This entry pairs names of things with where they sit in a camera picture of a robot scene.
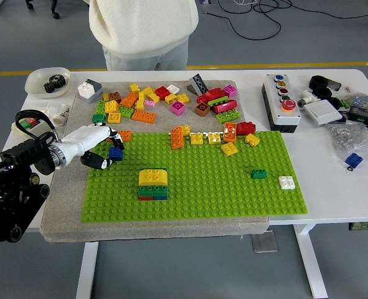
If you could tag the grey patterned sloped brick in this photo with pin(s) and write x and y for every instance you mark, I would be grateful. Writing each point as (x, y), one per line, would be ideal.
(197, 83)

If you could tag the magenta square brick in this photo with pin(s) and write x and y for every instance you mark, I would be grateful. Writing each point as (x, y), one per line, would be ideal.
(178, 108)

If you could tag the yellow square brick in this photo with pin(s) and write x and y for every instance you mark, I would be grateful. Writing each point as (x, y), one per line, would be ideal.
(111, 107)
(215, 138)
(114, 117)
(228, 149)
(196, 139)

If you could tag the orange long brick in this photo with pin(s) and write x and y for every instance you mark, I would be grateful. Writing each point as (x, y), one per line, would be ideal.
(177, 138)
(126, 135)
(230, 132)
(144, 117)

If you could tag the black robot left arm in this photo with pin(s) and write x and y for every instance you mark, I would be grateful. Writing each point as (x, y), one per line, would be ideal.
(25, 154)

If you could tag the red flat brick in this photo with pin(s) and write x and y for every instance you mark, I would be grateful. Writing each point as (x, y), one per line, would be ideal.
(145, 198)

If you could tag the clear bag of screws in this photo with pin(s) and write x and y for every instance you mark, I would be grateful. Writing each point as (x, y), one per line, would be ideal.
(355, 137)

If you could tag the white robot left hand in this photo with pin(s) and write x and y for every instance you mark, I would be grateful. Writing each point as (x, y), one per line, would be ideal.
(84, 138)

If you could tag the person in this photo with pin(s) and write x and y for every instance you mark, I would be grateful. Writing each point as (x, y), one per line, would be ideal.
(143, 31)

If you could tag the blue square brick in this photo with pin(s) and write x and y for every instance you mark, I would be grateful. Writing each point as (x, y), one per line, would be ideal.
(354, 159)
(116, 154)

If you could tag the black gear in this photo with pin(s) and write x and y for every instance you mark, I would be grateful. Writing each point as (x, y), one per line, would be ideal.
(58, 81)
(50, 88)

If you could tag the black power adapter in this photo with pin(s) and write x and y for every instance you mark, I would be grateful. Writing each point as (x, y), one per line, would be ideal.
(362, 115)

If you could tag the white pipe fitting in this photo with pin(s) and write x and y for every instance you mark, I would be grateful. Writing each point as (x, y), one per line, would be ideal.
(306, 98)

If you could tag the green studded baseplate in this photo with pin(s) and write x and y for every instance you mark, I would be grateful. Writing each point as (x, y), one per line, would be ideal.
(202, 187)

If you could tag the pink flat brick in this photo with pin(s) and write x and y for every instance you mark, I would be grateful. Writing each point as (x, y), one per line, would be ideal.
(149, 104)

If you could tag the yellow curved brick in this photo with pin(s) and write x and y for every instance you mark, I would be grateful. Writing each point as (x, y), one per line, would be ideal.
(152, 177)

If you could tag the table control panel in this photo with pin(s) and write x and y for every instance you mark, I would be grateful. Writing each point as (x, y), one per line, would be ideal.
(365, 226)

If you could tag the red long brick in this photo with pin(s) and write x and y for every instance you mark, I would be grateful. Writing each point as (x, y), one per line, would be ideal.
(224, 106)

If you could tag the small yellow brick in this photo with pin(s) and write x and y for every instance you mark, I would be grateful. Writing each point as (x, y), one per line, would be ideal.
(185, 130)
(106, 97)
(134, 89)
(252, 139)

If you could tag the yellow narrow brick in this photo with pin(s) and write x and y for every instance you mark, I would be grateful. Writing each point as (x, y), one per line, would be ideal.
(140, 102)

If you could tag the grey button control box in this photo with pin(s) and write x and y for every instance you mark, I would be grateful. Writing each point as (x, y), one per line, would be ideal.
(280, 109)

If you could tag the large red brick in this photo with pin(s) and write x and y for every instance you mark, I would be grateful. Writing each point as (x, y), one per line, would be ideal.
(213, 93)

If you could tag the white bowl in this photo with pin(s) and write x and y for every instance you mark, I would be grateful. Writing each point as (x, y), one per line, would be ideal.
(35, 82)

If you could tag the dark green long brick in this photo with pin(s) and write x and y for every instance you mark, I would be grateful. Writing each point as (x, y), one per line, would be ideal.
(145, 191)
(160, 190)

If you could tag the white switch plate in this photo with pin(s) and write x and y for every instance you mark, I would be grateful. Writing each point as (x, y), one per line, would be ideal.
(323, 112)

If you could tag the small green part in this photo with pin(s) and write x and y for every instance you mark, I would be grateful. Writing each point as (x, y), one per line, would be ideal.
(345, 102)

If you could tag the beige switch box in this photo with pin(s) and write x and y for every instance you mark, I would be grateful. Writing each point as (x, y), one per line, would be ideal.
(25, 123)

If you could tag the black office chair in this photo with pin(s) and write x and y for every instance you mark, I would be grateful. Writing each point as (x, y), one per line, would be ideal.
(56, 15)

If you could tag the small dark green brick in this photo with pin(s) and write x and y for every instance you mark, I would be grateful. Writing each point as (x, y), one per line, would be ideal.
(98, 118)
(259, 174)

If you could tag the clear bag of parts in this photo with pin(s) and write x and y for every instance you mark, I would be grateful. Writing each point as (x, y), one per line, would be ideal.
(362, 100)

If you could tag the brown square brick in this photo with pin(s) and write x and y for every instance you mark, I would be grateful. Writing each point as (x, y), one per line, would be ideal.
(202, 109)

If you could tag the white plastic tube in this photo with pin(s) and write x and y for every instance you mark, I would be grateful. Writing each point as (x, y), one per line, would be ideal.
(62, 113)

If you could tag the grey-brown mat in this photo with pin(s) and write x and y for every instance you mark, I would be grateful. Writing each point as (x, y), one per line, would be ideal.
(171, 233)

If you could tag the lime long brick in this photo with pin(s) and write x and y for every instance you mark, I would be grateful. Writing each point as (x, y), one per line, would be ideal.
(100, 107)
(228, 116)

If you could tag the white table leg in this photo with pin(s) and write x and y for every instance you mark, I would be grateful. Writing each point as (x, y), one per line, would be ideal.
(314, 268)
(87, 271)

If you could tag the blue flat brick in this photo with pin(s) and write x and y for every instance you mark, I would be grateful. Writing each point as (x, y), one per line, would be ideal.
(160, 197)

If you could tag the white square brick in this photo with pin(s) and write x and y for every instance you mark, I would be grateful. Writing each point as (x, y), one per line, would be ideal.
(85, 88)
(287, 182)

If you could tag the grey black block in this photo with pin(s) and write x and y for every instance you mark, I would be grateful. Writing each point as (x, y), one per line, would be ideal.
(334, 84)

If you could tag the red square brick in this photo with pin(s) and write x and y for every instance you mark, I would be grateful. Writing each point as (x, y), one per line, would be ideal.
(162, 93)

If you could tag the lime flat brick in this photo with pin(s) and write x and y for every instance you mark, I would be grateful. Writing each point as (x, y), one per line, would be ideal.
(218, 101)

